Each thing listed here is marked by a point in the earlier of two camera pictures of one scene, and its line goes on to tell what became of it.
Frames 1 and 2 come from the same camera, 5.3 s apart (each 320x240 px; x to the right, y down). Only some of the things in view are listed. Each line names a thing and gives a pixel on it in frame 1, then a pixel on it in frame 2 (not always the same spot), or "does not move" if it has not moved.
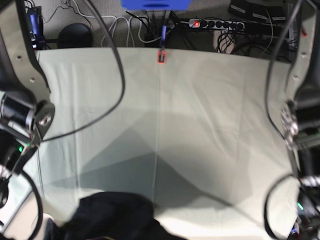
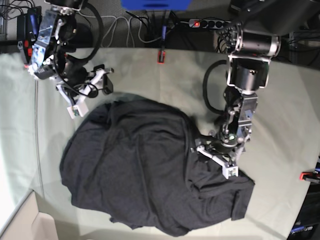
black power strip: [203, 23] does not move
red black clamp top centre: [161, 55] does not move
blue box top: [156, 5] does not move
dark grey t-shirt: [110, 216] -> [131, 160]
